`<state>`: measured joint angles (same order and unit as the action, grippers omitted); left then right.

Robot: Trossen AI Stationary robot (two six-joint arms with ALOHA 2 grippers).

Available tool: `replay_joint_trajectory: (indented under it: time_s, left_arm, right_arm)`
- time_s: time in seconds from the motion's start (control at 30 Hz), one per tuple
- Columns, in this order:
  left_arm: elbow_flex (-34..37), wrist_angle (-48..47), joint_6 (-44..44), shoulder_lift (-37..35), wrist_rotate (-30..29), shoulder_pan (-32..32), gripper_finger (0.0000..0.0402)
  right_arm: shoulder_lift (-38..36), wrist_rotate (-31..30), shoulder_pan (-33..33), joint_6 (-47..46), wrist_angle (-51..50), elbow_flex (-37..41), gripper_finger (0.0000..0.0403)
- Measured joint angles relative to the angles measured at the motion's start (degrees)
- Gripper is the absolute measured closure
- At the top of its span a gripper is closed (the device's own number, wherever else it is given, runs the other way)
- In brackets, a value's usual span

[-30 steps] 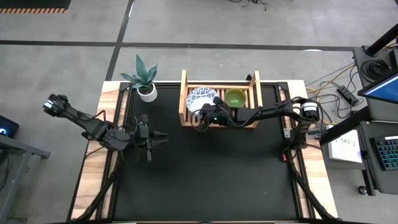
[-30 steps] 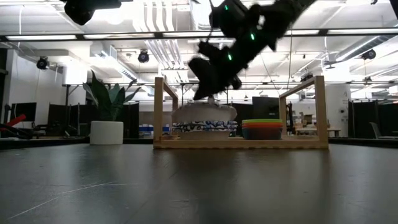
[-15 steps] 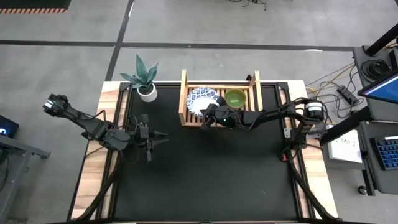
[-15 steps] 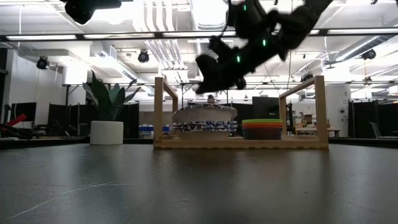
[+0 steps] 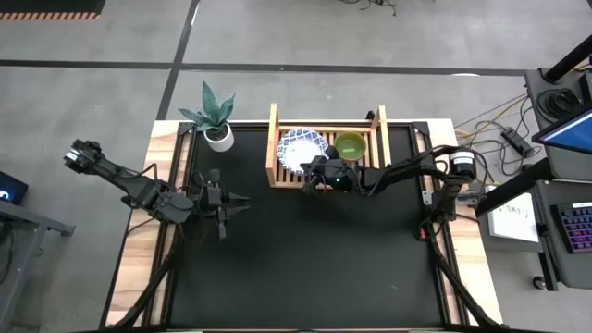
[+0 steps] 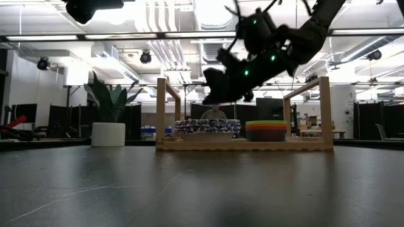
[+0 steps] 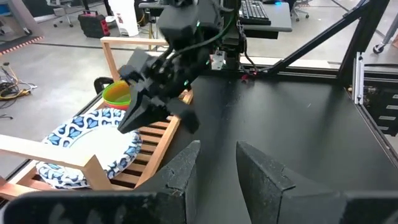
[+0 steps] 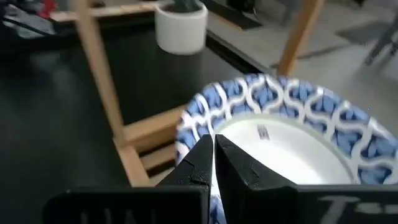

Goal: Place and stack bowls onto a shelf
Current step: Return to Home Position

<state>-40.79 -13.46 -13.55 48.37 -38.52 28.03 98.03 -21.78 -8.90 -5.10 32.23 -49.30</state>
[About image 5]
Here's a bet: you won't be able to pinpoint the green plastic bowl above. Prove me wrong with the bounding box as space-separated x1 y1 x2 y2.
333 131 368 162

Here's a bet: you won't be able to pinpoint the tangled black cables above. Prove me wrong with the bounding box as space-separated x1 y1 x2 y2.
339 0 399 18

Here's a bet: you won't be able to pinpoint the black mat with hazard stripes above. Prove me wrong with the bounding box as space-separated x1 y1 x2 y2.
0 0 106 20

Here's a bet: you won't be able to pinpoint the wooden slatted dish shelf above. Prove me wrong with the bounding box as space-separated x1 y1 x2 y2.
265 102 393 191

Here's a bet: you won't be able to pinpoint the black floor cable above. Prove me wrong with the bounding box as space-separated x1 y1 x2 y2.
455 95 540 179

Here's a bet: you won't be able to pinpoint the computer monitor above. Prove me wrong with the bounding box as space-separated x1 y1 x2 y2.
531 108 592 156

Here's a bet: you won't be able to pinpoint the black round pole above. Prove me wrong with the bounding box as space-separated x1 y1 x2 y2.
544 34 592 83

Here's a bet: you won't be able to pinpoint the black device with blue light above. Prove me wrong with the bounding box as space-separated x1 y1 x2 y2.
0 170 30 207

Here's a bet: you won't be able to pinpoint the black diagonal beam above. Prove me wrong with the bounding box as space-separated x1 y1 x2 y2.
475 157 554 217

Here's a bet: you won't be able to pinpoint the black table mat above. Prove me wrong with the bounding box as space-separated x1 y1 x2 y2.
166 123 445 328

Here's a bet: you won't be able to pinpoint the grey metal side table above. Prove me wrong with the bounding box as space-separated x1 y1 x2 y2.
0 199 76 333

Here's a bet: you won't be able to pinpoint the white paper sign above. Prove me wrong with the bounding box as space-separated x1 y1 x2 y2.
487 203 540 244

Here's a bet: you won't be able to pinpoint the yellow floor cable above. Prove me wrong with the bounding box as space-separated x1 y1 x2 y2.
455 93 529 186

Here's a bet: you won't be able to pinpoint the blue patterned paper bowl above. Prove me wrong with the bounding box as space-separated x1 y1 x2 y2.
277 128 330 178

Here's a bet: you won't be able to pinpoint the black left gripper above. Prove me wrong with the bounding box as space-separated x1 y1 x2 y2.
201 168 253 241

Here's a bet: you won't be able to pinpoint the backlit black keyboard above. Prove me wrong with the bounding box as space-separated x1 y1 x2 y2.
552 202 592 254

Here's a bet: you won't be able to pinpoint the snake plant in white pot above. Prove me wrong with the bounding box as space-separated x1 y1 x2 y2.
178 80 237 153

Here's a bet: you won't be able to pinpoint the coiled black cable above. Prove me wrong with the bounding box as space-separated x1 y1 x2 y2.
538 87 582 119

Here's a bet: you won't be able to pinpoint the black power strip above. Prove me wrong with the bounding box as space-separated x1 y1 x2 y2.
500 128 536 157

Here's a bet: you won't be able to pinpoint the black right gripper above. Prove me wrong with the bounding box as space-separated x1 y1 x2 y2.
299 155 362 193

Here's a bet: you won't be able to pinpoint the grey equipment cart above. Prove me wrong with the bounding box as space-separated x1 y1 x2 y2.
524 68 592 290

